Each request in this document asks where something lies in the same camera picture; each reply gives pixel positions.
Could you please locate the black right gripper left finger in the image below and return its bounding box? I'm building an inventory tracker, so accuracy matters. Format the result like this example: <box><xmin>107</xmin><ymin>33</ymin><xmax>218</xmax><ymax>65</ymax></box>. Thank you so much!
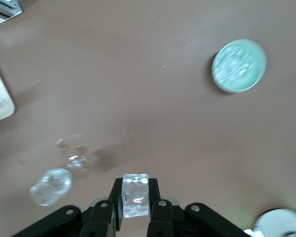
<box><xmin>81</xmin><ymin>177</ymin><xmax>124</xmax><ymax>237</ymax></box>

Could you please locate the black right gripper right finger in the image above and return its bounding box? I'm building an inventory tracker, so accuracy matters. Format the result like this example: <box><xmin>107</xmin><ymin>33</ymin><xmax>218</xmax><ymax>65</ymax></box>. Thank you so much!
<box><xmin>148</xmin><ymin>177</ymin><xmax>185</xmax><ymax>237</ymax></box>

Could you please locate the single clear ice cube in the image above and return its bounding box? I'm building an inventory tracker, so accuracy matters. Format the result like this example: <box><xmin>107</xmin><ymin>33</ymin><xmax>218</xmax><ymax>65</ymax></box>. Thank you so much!
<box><xmin>120</xmin><ymin>173</ymin><xmax>150</xmax><ymax>218</ymax></box>

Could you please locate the clear stemmed wine glass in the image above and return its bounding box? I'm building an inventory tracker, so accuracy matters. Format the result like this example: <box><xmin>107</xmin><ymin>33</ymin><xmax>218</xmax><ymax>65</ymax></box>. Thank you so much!
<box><xmin>29</xmin><ymin>138</ymin><xmax>90</xmax><ymax>207</ymax></box>

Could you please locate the pile of clear ice cubes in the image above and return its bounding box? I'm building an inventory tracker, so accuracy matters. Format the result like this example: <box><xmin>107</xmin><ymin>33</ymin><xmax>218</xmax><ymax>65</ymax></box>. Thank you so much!
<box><xmin>214</xmin><ymin>45</ymin><xmax>259</xmax><ymax>83</ymax></box>

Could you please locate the brown table cover mat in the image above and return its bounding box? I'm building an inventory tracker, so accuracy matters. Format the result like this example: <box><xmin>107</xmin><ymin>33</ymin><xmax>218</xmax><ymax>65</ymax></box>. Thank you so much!
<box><xmin>0</xmin><ymin>0</ymin><xmax>296</xmax><ymax>237</ymax></box>

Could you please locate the pale green ceramic bowl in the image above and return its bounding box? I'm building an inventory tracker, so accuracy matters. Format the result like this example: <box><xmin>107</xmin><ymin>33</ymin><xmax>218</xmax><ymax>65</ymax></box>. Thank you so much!
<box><xmin>211</xmin><ymin>39</ymin><xmax>266</xmax><ymax>94</ymax></box>

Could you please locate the cream rabbit print tray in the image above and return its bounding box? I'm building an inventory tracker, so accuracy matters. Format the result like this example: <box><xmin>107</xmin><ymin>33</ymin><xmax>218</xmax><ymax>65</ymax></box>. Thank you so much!
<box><xmin>0</xmin><ymin>56</ymin><xmax>16</xmax><ymax>125</ymax></box>

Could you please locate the grey aluminium table bracket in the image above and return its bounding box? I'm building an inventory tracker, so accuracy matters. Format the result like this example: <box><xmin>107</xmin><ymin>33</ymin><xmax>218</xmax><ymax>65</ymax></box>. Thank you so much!
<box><xmin>0</xmin><ymin>0</ymin><xmax>24</xmax><ymax>24</ymax></box>

